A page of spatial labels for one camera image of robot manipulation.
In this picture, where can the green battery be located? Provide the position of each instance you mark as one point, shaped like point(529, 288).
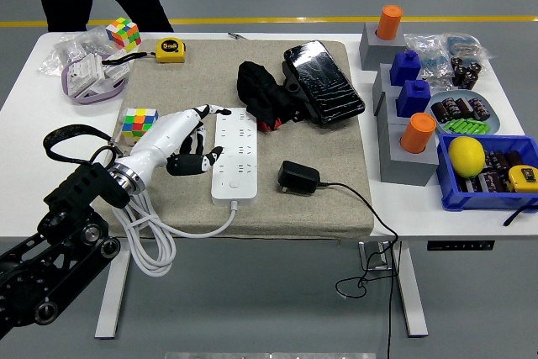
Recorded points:
point(458, 126)
point(475, 125)
point(466, 125)
point(449, 127)
point(483, 126)

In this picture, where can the clear bag of small parts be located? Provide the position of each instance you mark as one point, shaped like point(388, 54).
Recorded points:
point(466, 44)

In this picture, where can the clear bag with blue print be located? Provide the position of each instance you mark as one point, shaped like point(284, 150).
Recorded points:
point(428, 54)

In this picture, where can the dark brown capacitor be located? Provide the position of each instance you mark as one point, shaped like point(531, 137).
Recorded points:
point(495, 160)
point(494, 180)
point(452, 107)
point(473, 69)
point(440, 111)
point(468, 186)
point(480, 109)
point(457, 64)
point(513, 158)
point(464, 107)
point(464, 80)

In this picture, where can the colourful puzzle cube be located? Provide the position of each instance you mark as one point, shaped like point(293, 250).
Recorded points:
point(136, 123)
point(124, 35)

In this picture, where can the clear bag of white parts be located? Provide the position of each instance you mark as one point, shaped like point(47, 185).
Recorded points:
point(67, 45)

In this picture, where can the silver metal bracket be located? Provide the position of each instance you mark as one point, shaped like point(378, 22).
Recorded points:
point(367, 256)

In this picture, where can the yellow lemon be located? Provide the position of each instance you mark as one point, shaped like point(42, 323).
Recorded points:
point(466, 157)

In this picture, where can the glossy black rectangular case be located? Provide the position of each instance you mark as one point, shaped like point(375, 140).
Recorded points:
point(323, 77)

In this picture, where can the white table leg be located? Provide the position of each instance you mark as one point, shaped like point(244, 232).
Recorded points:
point(409, 291)
point(113, 291)

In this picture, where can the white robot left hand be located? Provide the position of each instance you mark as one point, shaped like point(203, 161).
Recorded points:
point(168, 136)

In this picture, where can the orange cylinder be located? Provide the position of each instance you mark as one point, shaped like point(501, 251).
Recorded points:
point(417, 132)
point(388, 22)

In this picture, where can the blue plastic bin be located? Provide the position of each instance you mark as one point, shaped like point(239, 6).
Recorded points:
point(466, 201)

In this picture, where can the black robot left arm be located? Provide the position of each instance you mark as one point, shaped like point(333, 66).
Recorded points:
point(80, 184)

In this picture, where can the grey pen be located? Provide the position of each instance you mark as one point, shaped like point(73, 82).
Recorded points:
point(235, 35)

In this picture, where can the purple plastic basket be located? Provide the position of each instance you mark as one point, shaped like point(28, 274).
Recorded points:
point(84, 100)

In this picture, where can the black desk control panel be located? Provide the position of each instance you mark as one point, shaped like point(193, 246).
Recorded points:
point(460, 245)

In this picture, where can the light blue oval plate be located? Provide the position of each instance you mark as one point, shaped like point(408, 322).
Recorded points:
point(494, 123)

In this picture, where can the large grey block with hole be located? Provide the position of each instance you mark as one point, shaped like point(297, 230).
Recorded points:
point(403, 170)

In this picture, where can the grey-brown fabric mat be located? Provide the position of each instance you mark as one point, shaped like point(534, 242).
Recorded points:
point(273, 216)

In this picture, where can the blue block with knob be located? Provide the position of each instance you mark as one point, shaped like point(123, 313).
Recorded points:
point(404, 69)
point(414, 100)

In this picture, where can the white plastic switch boxes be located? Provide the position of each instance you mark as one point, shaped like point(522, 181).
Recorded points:
point(86, 71)

